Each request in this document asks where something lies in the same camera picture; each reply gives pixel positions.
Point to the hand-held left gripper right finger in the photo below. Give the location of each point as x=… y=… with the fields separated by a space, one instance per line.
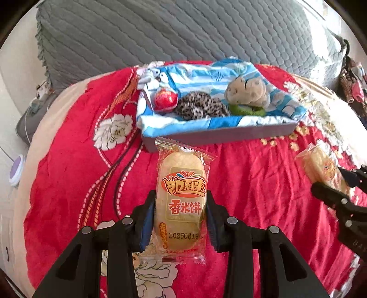
x=214 y=229

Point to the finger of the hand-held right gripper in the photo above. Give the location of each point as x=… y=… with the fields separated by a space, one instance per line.
x=357 y=177
x=329 y=196

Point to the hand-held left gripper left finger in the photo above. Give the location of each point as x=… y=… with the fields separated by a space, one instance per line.
x=145 y=227

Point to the yellow rice cracker packet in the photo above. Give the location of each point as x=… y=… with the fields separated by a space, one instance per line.
x=321 y=169
x=180 y=200

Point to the red and blue toy egg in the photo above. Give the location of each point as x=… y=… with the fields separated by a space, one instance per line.
x=165 y=100

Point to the beige plush toy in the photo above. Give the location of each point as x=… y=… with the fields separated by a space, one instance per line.
x=246 y=90

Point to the blue striped cartoon cloth box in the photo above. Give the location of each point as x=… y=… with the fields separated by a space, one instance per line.
x=200 y=77

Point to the red floral blanket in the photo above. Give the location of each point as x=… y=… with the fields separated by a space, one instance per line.
x=71 y=177

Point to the dark floral clothing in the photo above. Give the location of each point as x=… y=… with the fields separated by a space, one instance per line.
x=354 y=86

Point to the leopard print scrunchie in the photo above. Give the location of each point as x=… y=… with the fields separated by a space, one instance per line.
x=200 y=106

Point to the purple and white round device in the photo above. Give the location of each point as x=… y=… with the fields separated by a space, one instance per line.
x=16 y=169

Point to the grey cloth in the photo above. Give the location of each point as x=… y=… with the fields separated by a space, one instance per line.
x=31 y=117

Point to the grey quilted cover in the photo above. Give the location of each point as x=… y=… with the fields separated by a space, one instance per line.
x=157 y=31

